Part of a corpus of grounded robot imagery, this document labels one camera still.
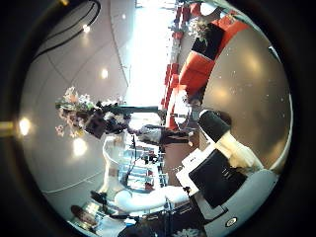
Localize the black vase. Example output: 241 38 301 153
191 22 226 61

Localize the flower bouquet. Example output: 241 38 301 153
54 86 160 139

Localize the standing person in white shirt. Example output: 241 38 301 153
139 123 196 146

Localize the seated person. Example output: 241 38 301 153
69 203 102 232

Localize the orange sofa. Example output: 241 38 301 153
178 14 251 97

